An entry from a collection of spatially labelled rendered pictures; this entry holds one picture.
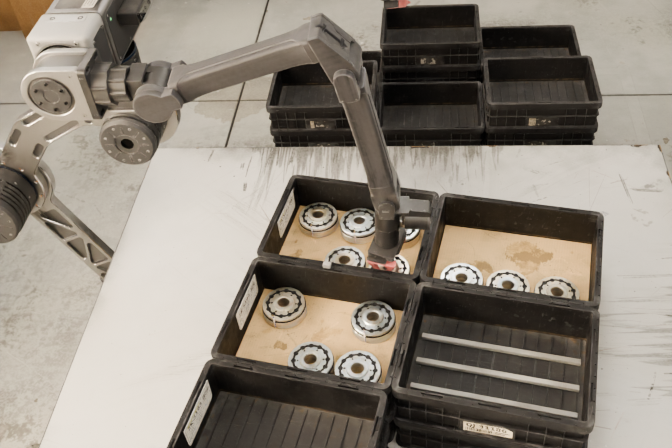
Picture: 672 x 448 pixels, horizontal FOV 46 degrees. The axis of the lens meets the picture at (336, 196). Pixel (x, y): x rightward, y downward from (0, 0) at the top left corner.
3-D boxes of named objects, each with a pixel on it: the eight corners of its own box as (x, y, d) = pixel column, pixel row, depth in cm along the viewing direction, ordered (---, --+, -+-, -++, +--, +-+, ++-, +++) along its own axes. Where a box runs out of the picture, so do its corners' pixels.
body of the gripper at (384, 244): (406, 233, 191) (406, 211, 185) (393, 264, 184) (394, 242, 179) (380, 227, 192) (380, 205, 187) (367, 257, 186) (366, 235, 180)
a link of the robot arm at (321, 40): (337, -3, 143) (333, 32, 136) (367, 52, 152) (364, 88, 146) (136, 66, 159) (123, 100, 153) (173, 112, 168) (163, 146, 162)
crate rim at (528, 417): (389, 397, 162) (389, 391, 161) (418, 287, 183) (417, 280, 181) (593, 436, 152) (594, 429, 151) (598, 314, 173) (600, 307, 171)
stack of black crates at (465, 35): (384, 133, 345) (379, 45, 314) (386, 92, 367) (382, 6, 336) (477, 132, 340) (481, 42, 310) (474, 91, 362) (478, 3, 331)
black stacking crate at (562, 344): (392, 421, 169) (390, 392, 161) (419, 313, 189) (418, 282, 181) (585, 460, 159) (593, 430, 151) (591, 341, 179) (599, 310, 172)
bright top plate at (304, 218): (294, 227, 207) (294, 225, 207) (306, 201, 214) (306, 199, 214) (331, 233, 205) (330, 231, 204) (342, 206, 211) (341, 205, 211)
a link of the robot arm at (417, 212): (380, 173, 177) (378, 203, 172) (431, 175, 176) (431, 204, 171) (380, 207, 187) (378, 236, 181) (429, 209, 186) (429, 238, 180)
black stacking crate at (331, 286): (218, 387, 179) (209, 357, 171) (261, 288, 199) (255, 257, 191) (390, 421, 169) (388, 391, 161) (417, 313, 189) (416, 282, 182)
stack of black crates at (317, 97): (280, 197, 321) (264, 108, 290) (290, 149, 343) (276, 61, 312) (379, 197, 316) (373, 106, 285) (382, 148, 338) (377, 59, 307)
